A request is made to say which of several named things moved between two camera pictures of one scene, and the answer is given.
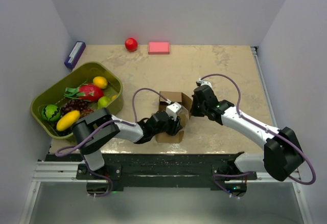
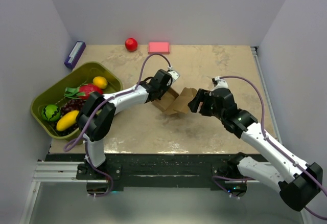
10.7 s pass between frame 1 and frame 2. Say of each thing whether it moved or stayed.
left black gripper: moved
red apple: stayed
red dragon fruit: stayed
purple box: stayed
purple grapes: stayed
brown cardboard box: moved
